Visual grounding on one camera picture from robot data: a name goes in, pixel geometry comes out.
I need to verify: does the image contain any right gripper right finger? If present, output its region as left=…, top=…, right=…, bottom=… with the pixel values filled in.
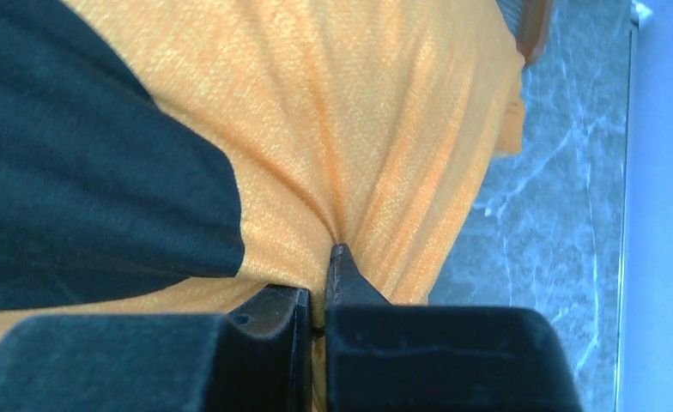
left=324, top=244, right=581, bottom=411

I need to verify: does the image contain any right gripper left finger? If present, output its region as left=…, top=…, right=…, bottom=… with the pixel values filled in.
left=0, top=287, right=312, bottom=411

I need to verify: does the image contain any orange Mickey Mouse pillowcase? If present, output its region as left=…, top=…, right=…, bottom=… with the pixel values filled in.
left=0, top=1, right=524, bottom=411

